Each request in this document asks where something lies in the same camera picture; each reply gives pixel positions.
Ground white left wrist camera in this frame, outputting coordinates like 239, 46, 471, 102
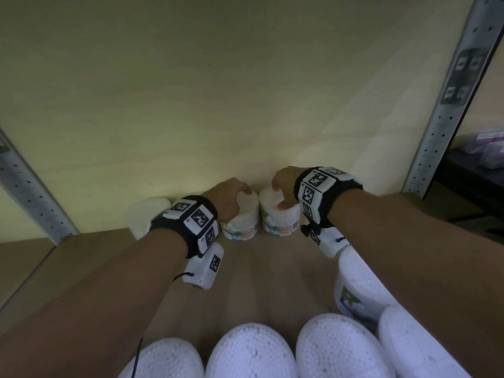
183, 243, 225, 291

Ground black left wristband with markers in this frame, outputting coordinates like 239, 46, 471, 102
149, 195, 219, 259

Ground black right wristband with markers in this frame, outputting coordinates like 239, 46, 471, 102
294, 166, 364, 229

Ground group of white cotton-swab tubs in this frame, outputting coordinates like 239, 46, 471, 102
118, 306, 473, 378

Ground person's right hand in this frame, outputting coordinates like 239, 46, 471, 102
270, 165, 308, 211

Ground grey metal shelf wooden boards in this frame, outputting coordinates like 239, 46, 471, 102
0, 0, 504, 378

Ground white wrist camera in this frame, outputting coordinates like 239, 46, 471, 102
301, 225, 350, 259
183, 243, 225, 291

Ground pile of small plastic packets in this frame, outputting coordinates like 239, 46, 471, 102
464, 129, 504, 170

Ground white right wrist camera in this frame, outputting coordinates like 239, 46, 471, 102
301, 225, 350, 259

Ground black left camera cable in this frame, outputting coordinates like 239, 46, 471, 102
132, 271, 194, 378

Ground black wristband with markers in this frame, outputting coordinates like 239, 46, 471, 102
294, 166, 364, 229
149, 195, 219, 259

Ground person's right forearm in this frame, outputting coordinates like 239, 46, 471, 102
329, 188, 504, 378

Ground person's left forearm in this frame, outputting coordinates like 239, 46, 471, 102
0, 228, 190, 378

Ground person's left hand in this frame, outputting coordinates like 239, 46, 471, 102
201, 177, 253, 224

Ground black marker tag plate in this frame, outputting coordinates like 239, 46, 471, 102
440, 48, 489, 106

